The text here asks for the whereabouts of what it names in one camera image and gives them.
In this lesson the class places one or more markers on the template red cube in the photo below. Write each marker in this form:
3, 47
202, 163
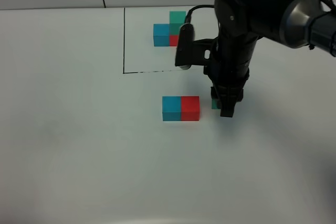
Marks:
173, 40

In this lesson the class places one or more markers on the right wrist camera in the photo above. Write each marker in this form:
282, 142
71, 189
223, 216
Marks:
190, 52

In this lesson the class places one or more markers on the template blue cube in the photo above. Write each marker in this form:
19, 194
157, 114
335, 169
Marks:
161, 35

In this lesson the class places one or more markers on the template green cube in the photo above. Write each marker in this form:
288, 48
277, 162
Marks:
176, 20

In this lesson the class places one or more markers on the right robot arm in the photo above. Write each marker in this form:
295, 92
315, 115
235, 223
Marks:
292, 23

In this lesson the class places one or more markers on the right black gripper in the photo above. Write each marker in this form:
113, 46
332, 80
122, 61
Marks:
230, 59

